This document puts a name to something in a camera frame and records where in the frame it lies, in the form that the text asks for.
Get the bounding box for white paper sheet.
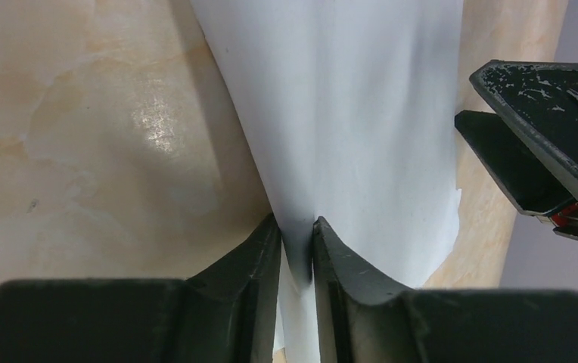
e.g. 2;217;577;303
192;1;463;362

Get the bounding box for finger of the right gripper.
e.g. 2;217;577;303
469;60;578;201
455;110;578;241

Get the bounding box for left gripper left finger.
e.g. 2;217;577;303
0;216;281;362

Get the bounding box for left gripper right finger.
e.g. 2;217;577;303
312;218;578;362

